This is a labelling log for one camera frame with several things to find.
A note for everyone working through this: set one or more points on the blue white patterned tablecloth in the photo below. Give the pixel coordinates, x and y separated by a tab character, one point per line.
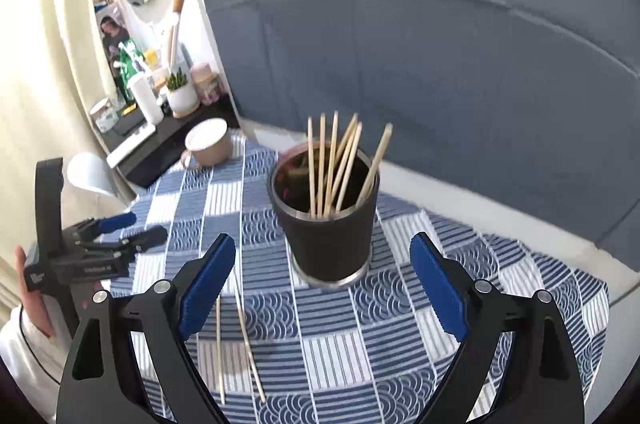
325	354

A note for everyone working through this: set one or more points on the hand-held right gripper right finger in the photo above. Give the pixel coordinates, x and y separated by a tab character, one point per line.
440	289

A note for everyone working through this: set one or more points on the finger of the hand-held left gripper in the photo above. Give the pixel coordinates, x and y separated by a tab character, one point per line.
150	235
117	220

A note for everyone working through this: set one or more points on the bunch of wooden chopsticks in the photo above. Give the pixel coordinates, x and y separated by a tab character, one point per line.
377	154

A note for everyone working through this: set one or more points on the yellow packet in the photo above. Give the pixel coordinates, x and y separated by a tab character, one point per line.
150	56

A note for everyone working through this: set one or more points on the white cylindrical bottle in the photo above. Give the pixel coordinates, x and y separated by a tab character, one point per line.
149	102

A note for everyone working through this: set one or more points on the pink jar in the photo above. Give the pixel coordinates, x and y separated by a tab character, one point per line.
205	84

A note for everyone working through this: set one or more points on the potted plant in white pot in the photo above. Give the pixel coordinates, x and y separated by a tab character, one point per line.
182	99

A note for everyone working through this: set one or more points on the white power strip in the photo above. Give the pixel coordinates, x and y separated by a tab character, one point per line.
131	146

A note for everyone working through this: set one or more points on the green bottle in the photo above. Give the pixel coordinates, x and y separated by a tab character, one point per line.
127	59

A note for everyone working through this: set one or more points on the black side cabinet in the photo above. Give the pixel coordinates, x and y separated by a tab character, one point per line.
160	149

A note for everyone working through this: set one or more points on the person's left hand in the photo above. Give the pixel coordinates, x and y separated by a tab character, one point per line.
35	309

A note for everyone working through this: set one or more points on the black metal-rimmed cup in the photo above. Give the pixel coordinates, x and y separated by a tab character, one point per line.
330	244

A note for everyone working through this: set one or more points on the cream curtain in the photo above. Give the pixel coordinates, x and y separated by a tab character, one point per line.
45	79

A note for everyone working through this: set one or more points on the printed photo card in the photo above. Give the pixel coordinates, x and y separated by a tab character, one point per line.
112	32

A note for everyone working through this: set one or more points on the white chair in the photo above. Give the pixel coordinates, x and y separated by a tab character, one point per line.
90	171

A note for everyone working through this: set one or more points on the beige ceramic mug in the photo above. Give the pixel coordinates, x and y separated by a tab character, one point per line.
210	149

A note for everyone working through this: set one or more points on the pile of wooden chopsticks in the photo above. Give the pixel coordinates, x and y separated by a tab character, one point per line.
220	354

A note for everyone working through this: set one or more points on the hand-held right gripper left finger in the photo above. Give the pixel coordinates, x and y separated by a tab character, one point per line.
207	289

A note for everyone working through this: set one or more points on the glass jar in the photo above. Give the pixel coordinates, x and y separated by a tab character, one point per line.
105	117

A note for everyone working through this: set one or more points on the person's left forearm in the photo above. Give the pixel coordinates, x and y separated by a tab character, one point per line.
25	364

